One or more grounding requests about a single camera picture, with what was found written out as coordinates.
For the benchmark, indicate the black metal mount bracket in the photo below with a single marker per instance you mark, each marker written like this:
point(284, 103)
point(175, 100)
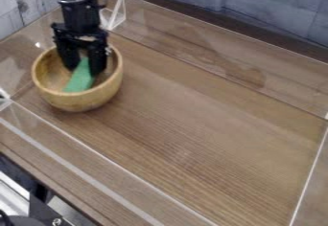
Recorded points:
point(43, 213)

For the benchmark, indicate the wooden bowl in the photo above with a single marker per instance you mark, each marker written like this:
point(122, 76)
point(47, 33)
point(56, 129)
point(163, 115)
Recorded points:
point(49, 77)

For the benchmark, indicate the green rectangular block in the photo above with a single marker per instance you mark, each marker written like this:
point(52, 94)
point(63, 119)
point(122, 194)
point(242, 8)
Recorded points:
point(80, 80)

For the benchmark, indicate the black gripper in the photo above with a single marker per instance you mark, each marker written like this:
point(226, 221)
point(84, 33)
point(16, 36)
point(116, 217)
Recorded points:
point(79, 32)

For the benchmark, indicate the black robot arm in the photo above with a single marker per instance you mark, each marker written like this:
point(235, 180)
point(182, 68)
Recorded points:
point(80, 33)

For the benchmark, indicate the clear acrylic corner bracket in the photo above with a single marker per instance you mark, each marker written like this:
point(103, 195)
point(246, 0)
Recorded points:
point(114, 17)

